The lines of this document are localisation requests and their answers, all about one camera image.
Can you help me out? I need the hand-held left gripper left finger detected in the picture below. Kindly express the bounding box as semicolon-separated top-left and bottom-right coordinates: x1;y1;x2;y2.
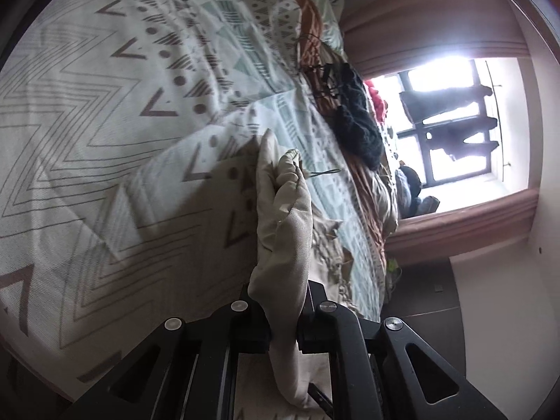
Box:
57;284;273;420

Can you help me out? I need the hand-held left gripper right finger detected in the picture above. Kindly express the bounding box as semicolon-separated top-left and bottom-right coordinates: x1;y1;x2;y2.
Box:
296;280;510;420

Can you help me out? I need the beige patterned duvet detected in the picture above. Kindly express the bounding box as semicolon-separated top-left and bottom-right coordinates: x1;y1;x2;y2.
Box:
105;0;401;410

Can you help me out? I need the pile of dark clothes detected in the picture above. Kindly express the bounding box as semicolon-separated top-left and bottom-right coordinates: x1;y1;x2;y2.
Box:
394;164;441;218

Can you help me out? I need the black clothes hanger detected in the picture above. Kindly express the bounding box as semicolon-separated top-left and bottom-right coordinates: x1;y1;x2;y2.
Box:
300;30;351;102

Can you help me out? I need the clothes drying rod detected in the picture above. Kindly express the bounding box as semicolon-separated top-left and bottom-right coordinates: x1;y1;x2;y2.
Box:
483;59;512;181

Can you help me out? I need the green packet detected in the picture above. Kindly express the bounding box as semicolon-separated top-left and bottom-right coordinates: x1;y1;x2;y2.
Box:
386;258;402;290

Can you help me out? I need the pink curtain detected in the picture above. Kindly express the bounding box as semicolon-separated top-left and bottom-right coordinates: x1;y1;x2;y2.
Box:
340;0;531;80
387;188;540;268

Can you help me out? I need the black knitted garment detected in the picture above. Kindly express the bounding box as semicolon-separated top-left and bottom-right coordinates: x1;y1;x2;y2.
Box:
332;63;383;171

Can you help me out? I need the red cloth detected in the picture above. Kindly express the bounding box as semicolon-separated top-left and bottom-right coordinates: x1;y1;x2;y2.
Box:
365;79;390;123

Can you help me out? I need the dark hanging garment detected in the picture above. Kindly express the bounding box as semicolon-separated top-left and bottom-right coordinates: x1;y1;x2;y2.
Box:
399;84;494;124
423;116;499;141
437;139;500;161

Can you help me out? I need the white patterned bed sheet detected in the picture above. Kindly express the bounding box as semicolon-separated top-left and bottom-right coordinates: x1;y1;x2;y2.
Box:
0;0;272;403

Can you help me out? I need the window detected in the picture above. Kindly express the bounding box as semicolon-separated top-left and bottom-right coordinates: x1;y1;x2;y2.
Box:
363;56;531;220

